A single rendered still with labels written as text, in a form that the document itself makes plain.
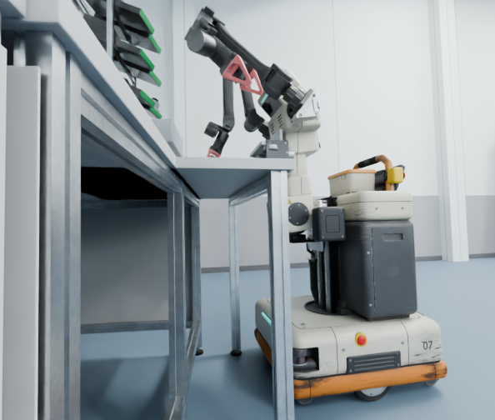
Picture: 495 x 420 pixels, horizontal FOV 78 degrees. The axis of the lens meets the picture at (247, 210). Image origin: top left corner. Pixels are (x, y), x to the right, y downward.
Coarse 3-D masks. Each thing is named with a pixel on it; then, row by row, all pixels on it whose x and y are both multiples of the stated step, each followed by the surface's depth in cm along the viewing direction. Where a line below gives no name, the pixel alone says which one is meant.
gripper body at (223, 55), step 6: (222, 48) 86; (216, 54) 86; (222, 54) 86; (228, 54) 86; (234, 54) 82; (216, 60) 87; (222, 60) 86; (228, 60) 83; (222, 66) 84; (234, 72) 87; (240, 72) 91
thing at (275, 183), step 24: (240, 192) 130; (264, 192) 100; (288, 240) 82; (288, 264) 82; (288, 288) 82; (288, 312) 81; (240, 336) 160; (288, 336) 81; (288, 360) 81; (288, 384) 80; (288, 408) 80
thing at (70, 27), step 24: (48, 0) 21; (24, 24) 21; (48, 24) 22; (72, 24) 23; (72, 48) 24; (96, 48) 28; (96, 72) 28; (120, 96) 34; (144, 120) 45; (96, 168) 74; (96, 192) 125; (144, 192) 130
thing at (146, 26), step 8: (88, 0) 124; (96, 0) 121; (104, 0) 119; (120, 0) 118; (96, 8) 129; (104, 8) 125; (120, 8) 119; (128, 8) 118; (136, 8) 118; (104, 16) 132; (120, 16) 126; (128, 16) 123; (136, 16) 120; (144, 16) 121; (128, 24) 130; (136, 24) 127; (144, 24) 124; (152, 32) 130
